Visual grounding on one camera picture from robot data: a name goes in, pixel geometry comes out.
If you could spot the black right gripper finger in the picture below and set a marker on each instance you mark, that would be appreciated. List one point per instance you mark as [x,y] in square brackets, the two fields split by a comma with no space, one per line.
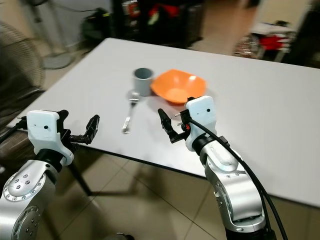
[190,101]
[166,123]

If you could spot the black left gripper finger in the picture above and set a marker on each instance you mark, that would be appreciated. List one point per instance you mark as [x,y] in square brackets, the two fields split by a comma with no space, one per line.
[93,128]
[63,117]

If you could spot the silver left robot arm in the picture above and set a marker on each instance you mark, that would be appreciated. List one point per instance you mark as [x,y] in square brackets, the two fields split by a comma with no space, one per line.
[25,197]

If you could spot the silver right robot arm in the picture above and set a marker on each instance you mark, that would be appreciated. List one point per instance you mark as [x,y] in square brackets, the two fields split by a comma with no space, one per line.
[237,190]

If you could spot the orange bowl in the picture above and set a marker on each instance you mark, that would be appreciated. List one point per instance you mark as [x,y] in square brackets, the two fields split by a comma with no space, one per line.
[177,87]

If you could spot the metal spoon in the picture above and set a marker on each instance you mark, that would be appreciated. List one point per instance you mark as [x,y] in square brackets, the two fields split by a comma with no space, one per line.
[129,112]

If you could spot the black table leg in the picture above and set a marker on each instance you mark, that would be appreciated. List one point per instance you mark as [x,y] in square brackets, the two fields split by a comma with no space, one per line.
[80,179]

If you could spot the grey cup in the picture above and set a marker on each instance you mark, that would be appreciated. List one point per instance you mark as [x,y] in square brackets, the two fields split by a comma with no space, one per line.
[143,82]

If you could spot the white stand with round base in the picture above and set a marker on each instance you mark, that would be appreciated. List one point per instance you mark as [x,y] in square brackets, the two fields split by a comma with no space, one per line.
[58,60]

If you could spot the dark floor fan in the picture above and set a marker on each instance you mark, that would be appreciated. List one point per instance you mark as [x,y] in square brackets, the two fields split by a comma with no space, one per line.
[17,75]

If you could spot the dark shelf with red items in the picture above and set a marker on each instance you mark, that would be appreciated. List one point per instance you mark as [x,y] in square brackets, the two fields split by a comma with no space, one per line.
[157,22]

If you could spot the red and white clutter pile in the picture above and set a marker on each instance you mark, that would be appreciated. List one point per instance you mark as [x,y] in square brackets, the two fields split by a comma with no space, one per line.
[265,42]

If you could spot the black bag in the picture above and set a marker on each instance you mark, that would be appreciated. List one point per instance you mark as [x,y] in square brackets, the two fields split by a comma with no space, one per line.
[97,27]

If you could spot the dark furniture panel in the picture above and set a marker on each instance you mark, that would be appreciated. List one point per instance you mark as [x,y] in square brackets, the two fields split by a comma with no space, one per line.
[305,35]

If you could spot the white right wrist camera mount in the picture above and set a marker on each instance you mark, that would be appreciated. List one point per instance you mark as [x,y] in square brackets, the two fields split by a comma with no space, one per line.
[202,117]

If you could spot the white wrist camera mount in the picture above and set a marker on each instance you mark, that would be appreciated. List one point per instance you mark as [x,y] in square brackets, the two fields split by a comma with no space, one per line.
[202,117]
[44,129]

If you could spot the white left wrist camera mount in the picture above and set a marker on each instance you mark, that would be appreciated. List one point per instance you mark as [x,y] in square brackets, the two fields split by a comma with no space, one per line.
[44,129]

